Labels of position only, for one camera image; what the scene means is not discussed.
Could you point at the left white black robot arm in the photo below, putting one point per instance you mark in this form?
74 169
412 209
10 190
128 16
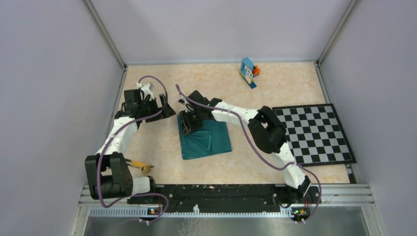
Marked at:
107 171

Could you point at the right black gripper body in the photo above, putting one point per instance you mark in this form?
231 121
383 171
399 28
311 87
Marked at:
197 118

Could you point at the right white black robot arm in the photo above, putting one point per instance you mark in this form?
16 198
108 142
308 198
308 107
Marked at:
266 133

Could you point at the colourful toy block house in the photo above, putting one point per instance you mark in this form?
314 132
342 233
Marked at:
248 70

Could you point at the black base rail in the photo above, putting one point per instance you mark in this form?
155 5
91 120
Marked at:
233 200

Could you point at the teal cloth napkin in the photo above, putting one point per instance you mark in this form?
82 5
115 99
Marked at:
212 139

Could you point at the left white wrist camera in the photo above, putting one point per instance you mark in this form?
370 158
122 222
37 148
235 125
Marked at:
146 88

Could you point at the black white checkerboard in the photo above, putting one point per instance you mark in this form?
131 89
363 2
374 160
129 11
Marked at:
316 135

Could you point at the gold spoon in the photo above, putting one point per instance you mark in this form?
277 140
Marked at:
145 168

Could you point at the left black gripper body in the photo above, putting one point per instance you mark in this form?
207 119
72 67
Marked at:
148 106

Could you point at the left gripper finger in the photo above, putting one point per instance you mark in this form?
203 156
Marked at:
163 101
166 112

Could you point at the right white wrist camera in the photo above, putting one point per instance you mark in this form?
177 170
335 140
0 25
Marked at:
187 106

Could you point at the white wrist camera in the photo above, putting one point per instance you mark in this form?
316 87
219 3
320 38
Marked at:
187 106
146 88

